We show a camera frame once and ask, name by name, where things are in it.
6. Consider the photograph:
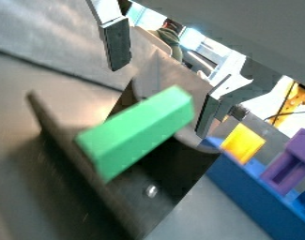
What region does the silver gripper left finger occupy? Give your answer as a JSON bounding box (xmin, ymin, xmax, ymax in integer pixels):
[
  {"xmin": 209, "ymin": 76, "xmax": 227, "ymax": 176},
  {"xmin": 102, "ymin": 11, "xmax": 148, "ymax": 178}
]
[{"xmin": 86, "ymin": 0, "xmax": 133, "ymax": 71}]

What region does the blue foam shape board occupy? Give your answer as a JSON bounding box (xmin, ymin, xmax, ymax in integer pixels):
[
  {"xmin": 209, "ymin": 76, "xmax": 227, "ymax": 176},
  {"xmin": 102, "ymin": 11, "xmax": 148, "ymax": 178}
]
[{"xmin": 199, "ymin": 136, "xmax": 305, "ymax": 240}]

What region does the yellow notched block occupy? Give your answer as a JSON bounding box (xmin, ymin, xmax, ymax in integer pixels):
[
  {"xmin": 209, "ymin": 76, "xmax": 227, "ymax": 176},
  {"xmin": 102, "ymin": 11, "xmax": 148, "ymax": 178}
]
[{"xmin": 221, "ymin": 123, "xmax": 267, "ymax": 165}]

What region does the black curved cradle stand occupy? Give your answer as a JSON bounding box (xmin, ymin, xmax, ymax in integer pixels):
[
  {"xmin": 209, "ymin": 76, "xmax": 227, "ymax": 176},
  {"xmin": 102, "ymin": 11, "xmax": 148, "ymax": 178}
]
[{"xmin": 28, "ymin": 82, "xmax": 220, "ymax": 240}]

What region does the green hexagon block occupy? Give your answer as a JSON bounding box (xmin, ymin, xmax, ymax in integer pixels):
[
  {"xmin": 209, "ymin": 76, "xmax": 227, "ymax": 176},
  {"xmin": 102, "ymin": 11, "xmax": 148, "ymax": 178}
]
[{"xmin": 74, "ymin": 85, "xmax": 195, "ymax": 183}]

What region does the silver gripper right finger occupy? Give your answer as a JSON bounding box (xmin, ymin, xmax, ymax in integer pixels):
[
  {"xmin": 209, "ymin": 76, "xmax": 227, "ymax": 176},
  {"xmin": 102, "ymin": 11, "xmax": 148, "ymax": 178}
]
[{"xmin": 195, "ymin": 51, "xmax": 283, "ymax": 138}]

